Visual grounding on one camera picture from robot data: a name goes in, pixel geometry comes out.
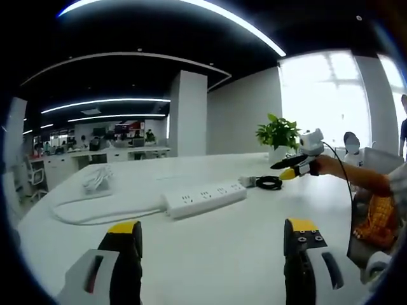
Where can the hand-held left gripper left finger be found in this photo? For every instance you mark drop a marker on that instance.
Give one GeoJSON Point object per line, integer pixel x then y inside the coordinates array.
{"type": "Point", "coordinates": [105, 276]}

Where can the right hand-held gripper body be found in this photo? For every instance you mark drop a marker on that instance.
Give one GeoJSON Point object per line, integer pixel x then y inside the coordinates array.
{"type": "Point", "coordinates": [311, 143]}

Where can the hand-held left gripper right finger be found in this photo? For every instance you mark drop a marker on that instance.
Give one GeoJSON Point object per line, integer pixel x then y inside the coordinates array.
{"type": "Point", "coordinates": [305, 270]}

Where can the white charger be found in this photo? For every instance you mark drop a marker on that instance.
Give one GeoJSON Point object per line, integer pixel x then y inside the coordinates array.
{"type": "Point", "coordinates": [247, 181]}

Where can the white power strip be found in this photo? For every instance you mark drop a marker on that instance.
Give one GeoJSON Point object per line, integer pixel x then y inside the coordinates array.
{"type": "Point", "coordinates": [206, 197]}

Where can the white desk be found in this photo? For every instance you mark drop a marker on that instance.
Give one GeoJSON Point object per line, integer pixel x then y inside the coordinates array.
{"type": "Point", "coordinates": [206, 248]}

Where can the person's right hand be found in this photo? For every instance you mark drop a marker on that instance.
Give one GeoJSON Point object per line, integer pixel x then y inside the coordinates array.
{"type": "Point", "coordinates": [324, 165]}

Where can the green plant in white pot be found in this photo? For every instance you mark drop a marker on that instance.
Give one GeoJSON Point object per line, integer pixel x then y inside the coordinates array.
{"type": "Point", "coordinates": [280, 131]}

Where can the white laptop lid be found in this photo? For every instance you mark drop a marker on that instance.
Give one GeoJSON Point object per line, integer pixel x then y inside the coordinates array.
{"type": "Point", "coordinates": [378, 160]}

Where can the person's orange patterned garment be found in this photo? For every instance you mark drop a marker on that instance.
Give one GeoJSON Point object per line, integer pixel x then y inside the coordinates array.
{"type": "Point", "coordinates": [378, 219]}

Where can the person's light shirt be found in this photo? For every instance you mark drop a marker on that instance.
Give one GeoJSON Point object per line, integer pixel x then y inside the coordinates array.
{"type": "Point", "coordinates": [399, 181]}

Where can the white office chair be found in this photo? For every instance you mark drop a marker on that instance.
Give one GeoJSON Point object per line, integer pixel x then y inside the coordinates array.
{"type": "Point", "coordinates": [36, 178]}

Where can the row of white office desks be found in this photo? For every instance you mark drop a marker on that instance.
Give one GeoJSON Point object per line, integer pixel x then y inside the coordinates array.
{"type": "Point", "coordinates": [121, 155]}

